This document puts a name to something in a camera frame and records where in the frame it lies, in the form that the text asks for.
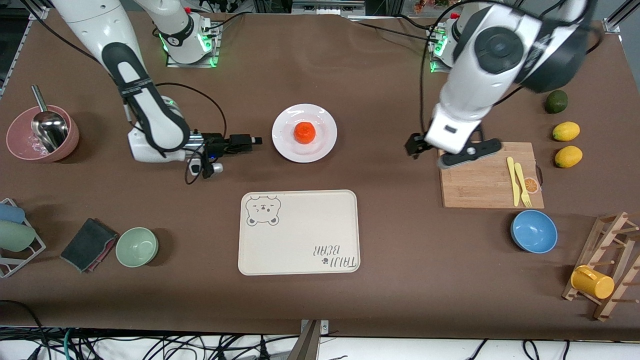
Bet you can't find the white round plate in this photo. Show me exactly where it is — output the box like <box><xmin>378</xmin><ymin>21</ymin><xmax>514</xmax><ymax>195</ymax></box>
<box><xmin>271</xmin><ymin>103</ymin><xmax>338</xmax><ymax>164</ymax></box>

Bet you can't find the orange mandarin fruit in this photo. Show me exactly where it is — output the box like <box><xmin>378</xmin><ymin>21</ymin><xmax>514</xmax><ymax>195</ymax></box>
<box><xmin>293</xmin><ymin>121</ymin><xmax>317</xmax><ymax>145</ymax></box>

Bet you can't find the bamboo cutting board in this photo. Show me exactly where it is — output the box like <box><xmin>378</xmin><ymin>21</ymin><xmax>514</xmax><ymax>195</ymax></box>
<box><xmin>438</xmin><ymin>142</ymin><xmax>545</xmax><ymax>209</ymax></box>

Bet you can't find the yellow plastic knife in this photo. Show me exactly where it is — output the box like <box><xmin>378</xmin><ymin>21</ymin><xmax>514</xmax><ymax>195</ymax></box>
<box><xmin>506</xmin><ymin>156</ymin><xmax>521</xmax><ymax>207</ymax></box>

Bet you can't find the pale green bowl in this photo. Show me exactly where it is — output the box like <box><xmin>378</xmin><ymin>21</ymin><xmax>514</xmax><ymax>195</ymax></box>
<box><xmin>115</xmin><ymin>227</ymin><xmax>159</xmax><ymax>268</ymax></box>

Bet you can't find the yellow plastic fork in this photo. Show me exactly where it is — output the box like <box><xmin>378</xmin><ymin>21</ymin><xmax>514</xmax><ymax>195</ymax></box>
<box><xmin>515</xmin><ymin>162</ymin><xmax>532</xmax><ymax>208</ymax></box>

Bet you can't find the metal scoop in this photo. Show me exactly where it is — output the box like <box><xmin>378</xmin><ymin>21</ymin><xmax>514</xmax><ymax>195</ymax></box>
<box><xmin>31</xmin><ymin>85</ymin><xmax>69</xmax><ymax>153</ymax></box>

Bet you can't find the cream tray with bear print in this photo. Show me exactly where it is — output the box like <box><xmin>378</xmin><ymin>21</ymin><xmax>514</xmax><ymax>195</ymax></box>
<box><xmin>238</xmin><ymin>189</ymin><xmax>361</xmax><ymax>276</ymax></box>

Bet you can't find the dark grey folded cloth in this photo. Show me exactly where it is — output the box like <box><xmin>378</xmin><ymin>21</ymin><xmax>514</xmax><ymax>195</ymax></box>
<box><xmin>60</xmin><ymin>218</ymin><xmax>119</xmax><ymax>274</ymax></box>

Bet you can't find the dark green avocado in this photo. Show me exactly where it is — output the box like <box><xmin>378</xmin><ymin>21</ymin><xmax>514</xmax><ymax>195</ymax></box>
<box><xmin>544</xmin><ymin>90</ymin><xmax>569</xmax><ymax>115</ymax></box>

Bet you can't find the yellow lemon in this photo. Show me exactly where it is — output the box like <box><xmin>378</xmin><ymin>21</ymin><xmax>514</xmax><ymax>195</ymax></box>
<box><xmin>554</xmin><ymin>145</ymin><xmax>584</xmax><ymax>169</ymax></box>
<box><xmin>552</xmin><ymin>121</ymin><xmax>581</xmax><ymax>142</ymax></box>

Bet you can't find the blue bowl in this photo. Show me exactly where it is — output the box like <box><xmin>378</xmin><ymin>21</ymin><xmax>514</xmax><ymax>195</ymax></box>
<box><xmin>510</xmin><ymin>209</ymin><xmax>558</xmax><ymax>254</ymax></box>

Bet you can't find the pink bowl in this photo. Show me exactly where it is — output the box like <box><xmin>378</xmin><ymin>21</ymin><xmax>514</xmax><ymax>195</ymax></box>
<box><xmin>6</xmin><ymin>105</ymin><xmax>80</xmax><ymax>162</ymax></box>

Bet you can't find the light blue cup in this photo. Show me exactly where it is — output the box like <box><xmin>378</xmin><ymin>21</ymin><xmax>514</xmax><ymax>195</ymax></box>
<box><xmin>0</xmin><ymin>203</ymin><xmax>26</xmax><ymax>224</ymax></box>

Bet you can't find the grey metal box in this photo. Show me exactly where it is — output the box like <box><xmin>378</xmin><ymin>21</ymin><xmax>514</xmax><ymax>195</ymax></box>
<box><xmin>291</xmin><ymin>0</ymin><xmax>367</xmax><ymax>16</ymax></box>

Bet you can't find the pale green cup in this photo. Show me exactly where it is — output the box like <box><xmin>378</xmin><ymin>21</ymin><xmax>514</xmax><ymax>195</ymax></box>
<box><xmin>0</xmin><ymin>220</ymin><xmax>37</xmax><ymax>253</ymax></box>

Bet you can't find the yellow plastic mug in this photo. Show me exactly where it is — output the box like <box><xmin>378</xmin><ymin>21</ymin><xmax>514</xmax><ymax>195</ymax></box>
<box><xmin>570</xmin><ymin>265</ymin><xmax>615</xmax><ymax>300</ymax></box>

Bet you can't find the dark slanted pole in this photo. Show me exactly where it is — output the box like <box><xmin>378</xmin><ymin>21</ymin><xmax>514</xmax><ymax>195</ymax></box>
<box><xmin>286</xmin><ymin>320</ymin><xmax>322</xmax><ymax>360</ymax></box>

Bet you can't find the wooden peg drying rack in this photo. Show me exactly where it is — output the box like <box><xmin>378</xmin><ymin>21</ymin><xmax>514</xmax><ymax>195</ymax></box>
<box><xmin>562</xmin><ymin>211</ymin><xmax>640</xmax><ymax>322</ymax></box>

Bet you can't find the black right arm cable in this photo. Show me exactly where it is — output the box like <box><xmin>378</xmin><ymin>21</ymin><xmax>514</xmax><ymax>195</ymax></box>
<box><xmin>148</xmin><ymin>82</ymin><xmax>227</xmax><ymax>186</ymax></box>

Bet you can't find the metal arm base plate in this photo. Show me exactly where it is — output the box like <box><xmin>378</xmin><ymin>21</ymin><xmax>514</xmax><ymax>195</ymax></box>
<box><xmin>165</xmin><ymin>21</ymin><xmax>222</xmax><ymax>69</ymax></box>
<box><xmin>427</xmin><ymin>25</ymin><xmax>453</xmax><ymax>74</ymax></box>

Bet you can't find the black base power cable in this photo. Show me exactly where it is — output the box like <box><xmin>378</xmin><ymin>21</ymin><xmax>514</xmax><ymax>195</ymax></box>
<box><xmin>349</xmin><ymin>14</ymin><xmax>442</xmax><ymax>44</ymax></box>
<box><xmin>202</xmin><ymin>11</ymin><xmax>247</xmax><ymax>32</ymax></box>

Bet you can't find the white wire cup rack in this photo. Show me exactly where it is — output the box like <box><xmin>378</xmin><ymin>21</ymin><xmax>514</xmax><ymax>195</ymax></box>
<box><xmin>0</xmin><ymin>198</ymin><xmax>47</xmax><ymax>279</ymax></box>

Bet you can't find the grey metal table bracket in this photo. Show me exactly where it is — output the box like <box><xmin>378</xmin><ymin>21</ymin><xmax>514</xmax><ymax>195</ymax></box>
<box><xmin>300</xmin><ymin>319</ymin><xmax>329</xmax><ymax>335</ymax></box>

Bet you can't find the aluminium frame corner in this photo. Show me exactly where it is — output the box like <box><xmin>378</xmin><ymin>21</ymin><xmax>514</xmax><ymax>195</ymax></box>
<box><xmin>602</xmin><ymin>0</ymin><xmax>640</xmax><ymax>34</ymax></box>

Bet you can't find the teal cable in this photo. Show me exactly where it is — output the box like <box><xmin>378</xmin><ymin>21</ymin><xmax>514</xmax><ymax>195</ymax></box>
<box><xmin>62</xmin><ymin>327</ymin><xmax>76</xmax><ymax>360</ymax></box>

